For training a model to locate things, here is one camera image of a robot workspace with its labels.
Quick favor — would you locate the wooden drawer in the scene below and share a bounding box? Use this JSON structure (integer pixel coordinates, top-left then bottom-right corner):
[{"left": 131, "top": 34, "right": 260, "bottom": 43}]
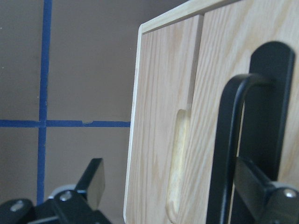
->
[
  {"left": 124, "top": 15, "right": 203, "bottom": 224},
  {"left": 179, "top": 0, "right": 299, "bottom": 224}
]

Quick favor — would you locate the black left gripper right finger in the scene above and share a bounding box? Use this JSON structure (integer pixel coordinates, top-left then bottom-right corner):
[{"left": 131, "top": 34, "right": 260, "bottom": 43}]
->
[{"left": 234, "top": 157, "right": 299, "bottom": 224}]

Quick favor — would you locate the black drawer handle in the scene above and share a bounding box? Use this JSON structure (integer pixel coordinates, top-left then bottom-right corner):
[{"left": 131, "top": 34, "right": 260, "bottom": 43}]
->
[{"left": 206, "top": 42, "right": 295, "bottom": 224}]

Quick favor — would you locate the wooden drawer cabinet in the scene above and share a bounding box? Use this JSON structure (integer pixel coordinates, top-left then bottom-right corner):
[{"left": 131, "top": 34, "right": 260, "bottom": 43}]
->
[{"left": 123, "top": 0, "right": 299, "bottom": 224}]

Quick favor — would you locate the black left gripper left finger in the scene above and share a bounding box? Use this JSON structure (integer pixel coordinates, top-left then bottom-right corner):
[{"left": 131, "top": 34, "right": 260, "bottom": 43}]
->
[{"left": 46, "top": 158, "right": 105, "bottom": 224}]

